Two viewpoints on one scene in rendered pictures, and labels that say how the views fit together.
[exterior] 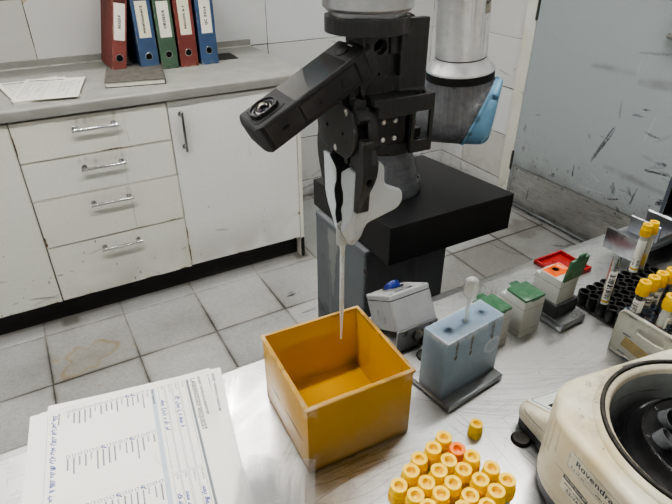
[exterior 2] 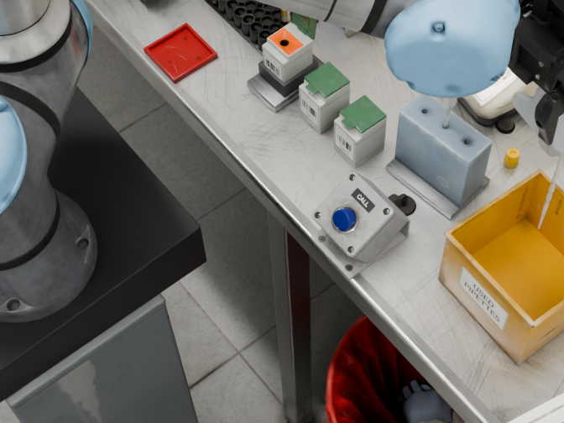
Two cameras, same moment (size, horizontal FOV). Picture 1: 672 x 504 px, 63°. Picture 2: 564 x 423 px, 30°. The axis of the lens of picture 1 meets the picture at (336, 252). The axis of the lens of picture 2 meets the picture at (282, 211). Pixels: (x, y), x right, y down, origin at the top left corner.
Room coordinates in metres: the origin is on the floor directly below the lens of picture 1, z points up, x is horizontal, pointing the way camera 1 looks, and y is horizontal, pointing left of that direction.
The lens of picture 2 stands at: (0.78, 0.50, 1.91)
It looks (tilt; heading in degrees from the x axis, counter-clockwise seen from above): 58 degrees down; 264
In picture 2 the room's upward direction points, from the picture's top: 3 degrees counter-clockwise
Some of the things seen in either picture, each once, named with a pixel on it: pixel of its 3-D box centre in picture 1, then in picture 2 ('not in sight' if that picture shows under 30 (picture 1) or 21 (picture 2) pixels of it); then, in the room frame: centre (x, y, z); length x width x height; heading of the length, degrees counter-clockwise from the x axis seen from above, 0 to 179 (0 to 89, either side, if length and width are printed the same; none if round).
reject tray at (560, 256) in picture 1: (562, 265); (180, 52); (0.81, -0.40, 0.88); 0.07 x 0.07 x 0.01; 29
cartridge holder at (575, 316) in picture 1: (550, 302); (288, 72); (0.68, -0.33, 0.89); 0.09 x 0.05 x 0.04; 32
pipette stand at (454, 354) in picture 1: (460, 351); (441, 152); (0.53, -0.16, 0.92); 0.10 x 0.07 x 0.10; 126
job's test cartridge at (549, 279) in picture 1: (553, 287); (288, 58); (0.68, -0.33, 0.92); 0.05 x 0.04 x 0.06; 31
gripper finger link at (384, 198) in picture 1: (374, 203); not in sight; (0.47, -0.04, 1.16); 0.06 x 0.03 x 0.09; 117
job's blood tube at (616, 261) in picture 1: (608, 286); (284, 5); (0.67, -0.41, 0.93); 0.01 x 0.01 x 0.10
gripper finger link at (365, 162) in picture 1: (357, 164); not in sight; (0.46, -0.02, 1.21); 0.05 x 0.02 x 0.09; 27
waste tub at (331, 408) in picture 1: (335, 383); (529, 267); (0.47, 0.00, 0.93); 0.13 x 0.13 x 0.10; 27
